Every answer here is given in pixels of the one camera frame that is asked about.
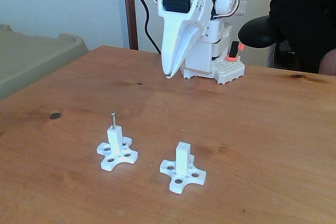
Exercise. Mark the beige plastic bin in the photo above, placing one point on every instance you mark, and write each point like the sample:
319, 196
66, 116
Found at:
31, 58

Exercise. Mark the white cross-base post stand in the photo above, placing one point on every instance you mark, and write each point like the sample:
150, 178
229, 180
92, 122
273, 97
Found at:
182, 158
115, 140

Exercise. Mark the brown wooden post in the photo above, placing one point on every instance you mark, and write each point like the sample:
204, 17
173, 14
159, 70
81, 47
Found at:
132, 24

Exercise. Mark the person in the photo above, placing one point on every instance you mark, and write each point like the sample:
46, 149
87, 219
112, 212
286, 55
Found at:
304, 11

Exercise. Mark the silver metal screw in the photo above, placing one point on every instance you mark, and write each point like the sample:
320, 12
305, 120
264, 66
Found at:
113, 121

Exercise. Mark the orange and black clamp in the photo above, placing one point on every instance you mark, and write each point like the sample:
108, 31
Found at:
233, 51

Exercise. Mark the black chair frame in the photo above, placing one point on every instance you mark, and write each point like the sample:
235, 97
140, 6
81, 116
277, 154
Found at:
284, 56

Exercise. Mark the black chair armrest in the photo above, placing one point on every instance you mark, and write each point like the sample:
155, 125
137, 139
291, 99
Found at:
258, 32

